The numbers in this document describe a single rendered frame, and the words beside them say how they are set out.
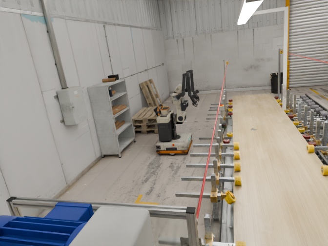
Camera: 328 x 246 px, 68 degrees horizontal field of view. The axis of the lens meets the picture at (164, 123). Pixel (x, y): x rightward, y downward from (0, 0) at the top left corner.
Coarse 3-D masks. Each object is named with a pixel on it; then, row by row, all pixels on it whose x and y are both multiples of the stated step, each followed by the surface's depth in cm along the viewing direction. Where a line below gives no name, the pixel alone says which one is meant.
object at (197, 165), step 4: (188, 164) 244; (192, 164) 243; (196, 164) 242; (200, 164) 241; (204, 164) 240; (208, 164) 239; (212, 164) 238; (220, 164) 236; (224, 164) 235; (228, 164) 234; (232, 164) 232
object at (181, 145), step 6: (180, 138) 507; (186, 138) 502; (156, 144) 498; (162, 144) 494; (168, 144) 490; (174, 144) 487; (180, 144) 483; (186, 144) 482; (162, 150) 498; (168, 150) 494; (174, 150) 491; (180, 150) 488; (186, 150) 484
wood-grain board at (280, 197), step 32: (256, 96) 513; (256, 128) 333; (288, 128) 319; (256, 160) 248; (288, 160) 239; (256, 192) 196; (288, 192) 191; (320, 192) 186; (256, 224) 163; (288, 224) 160; (320, 224) 156
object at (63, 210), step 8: (56, 208) 45; (64, 208) 45; (72, 208) 44; (80, 208) 44; (88, 208) 44; (48, 216) 43; (56, 216) 43; (64, 216) 42; (72, 216) 42; (80, 216) 42; (88, 216) 44
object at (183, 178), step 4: (184, 176) 223; (188, 176) 222; (192, 176) 221; (184, 180) 221; (188, 180) 220; (192, 180) 219; (196, 180) 218; (200, 180) 217; (208, 180) 215; (220, 180) 212; (224, 180) 211; (228, 180) 210; (232, 180) 209
